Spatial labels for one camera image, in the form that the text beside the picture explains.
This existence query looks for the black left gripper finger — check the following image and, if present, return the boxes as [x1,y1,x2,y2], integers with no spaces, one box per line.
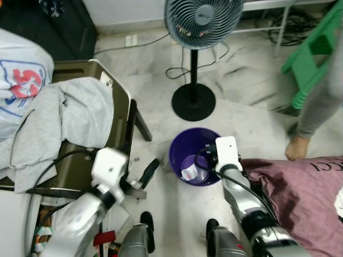
[139,158,161,189]

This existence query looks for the white pink wrapper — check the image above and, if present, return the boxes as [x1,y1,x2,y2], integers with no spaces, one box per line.
[181,165,202,183]

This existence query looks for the purple plastic bin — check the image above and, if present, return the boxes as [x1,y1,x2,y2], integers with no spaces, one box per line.
[168,127,223,187]

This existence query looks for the grey robot left leg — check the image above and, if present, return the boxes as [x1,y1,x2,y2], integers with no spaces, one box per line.
[118,211,157,257]

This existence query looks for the grey robot leg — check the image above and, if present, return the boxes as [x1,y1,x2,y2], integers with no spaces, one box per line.
[205,218,250,257]
[118,211,157,257]

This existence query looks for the red plastic item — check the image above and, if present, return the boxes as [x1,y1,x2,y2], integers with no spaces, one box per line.
[94,230,116,247]

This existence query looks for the olive brown chair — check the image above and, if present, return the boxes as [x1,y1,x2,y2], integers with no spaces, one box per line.
[0,59,153,201]

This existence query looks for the person bare foot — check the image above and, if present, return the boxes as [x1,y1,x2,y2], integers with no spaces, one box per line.
[285,134,310,161]

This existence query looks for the grey sweatshirt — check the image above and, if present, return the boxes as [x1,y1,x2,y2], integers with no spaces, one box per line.
[0,77,115,193]

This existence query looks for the grey robot right leg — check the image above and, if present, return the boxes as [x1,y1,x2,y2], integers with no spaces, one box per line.
[205,218,250,257]

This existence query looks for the purple cartoon print blanket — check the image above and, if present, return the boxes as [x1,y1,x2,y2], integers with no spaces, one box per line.
[240,157,343,257]

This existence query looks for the person leg grey trousers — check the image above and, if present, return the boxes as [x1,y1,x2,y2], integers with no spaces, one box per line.
[295,29,343,140]

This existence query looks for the white power socket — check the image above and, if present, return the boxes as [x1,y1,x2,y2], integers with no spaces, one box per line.
[124,35,139,48]

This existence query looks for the grey blue standing fan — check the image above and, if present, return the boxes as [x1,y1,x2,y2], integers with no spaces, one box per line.
[163,0,244,122]

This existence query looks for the green plastic stool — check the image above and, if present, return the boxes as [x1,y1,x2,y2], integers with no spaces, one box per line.
[281,0,343,116]

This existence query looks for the white red blue print shirt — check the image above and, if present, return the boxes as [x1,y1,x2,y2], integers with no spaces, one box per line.
[0,28,55,141]

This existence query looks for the black floor cabinet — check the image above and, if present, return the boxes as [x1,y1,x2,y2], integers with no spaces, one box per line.
[0,0,99,61]

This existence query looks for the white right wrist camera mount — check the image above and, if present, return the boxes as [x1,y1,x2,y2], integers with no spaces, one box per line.
[214,136,243,173]

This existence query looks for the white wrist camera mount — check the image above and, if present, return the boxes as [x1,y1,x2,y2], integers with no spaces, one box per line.
[90,148,129,189]
[214,136,243,173]

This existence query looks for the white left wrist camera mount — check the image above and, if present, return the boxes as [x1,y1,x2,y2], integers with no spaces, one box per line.
[90,148,129,189]

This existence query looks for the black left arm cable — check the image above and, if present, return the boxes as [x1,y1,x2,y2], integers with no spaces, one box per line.
[24,149,97,252]

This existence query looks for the black cable bundle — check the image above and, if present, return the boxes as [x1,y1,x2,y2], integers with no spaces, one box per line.
[268,8,322,48]

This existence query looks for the white metal table frame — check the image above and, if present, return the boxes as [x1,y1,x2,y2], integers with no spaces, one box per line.
[236,0,343,57]

